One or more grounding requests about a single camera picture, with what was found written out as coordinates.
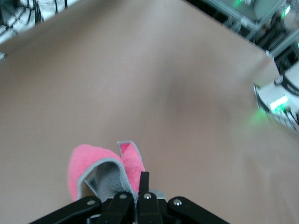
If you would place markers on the pink microfibre towel grey trim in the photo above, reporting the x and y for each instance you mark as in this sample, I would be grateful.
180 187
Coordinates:
93 156

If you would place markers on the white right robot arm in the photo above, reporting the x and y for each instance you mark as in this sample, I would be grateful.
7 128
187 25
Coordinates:
287 93

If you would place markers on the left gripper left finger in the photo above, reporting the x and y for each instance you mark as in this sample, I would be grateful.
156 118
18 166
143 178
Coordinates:
116 210

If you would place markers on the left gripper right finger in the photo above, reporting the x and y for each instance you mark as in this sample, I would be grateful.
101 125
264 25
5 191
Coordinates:
149 210

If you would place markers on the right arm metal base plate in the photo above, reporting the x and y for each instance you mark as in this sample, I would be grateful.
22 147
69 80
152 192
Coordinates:
280 119

